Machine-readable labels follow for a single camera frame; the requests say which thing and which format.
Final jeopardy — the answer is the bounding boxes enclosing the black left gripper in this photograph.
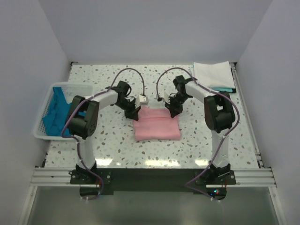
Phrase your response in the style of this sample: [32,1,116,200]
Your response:
[115,98,141,121]

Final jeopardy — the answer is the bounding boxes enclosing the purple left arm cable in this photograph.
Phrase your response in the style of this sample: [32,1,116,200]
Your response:
[60,67,146,200]

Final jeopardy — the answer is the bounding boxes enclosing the blue t shirt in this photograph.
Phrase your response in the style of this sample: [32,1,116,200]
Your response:
[42,86,86,136]

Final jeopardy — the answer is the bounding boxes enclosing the aluminium frame rail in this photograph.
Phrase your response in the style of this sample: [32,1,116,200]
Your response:
[30,168,277,188]

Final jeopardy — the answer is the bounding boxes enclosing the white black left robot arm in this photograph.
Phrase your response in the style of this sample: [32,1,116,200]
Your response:
[61,81,145,184]

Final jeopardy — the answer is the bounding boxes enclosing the folded teal t shirt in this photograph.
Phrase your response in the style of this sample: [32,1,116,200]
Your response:
[191,68,235,93]

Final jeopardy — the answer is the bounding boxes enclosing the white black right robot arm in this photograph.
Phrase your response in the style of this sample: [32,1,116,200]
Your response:
[165,75,236,185]

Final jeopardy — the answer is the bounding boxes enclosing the folded white t shirt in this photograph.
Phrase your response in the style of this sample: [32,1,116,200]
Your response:
[191,61,235,89]

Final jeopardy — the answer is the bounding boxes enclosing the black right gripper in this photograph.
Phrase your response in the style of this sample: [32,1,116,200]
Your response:
[165,94,190,118]

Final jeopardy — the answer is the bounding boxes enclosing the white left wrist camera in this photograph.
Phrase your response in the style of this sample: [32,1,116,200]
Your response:
[137,94,149,105]

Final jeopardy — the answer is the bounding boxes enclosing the folded black t shirt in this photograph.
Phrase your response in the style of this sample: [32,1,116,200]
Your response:
[226,68,236,93]

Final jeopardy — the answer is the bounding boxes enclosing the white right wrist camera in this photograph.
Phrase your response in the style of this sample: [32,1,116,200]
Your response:
[158,92,170,103]

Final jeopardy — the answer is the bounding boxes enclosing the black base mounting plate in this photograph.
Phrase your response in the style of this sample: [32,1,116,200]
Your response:
[69,167,237,200]

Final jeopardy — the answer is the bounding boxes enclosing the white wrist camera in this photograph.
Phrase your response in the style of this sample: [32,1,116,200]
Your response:
[137,94,149,105]
[158,92,170,103]

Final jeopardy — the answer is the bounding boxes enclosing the white plastic basket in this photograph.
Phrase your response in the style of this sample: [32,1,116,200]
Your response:
[33,82,93,141]

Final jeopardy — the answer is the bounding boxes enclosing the pink t shirt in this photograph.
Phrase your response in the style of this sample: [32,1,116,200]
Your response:
[133,106,181,141]

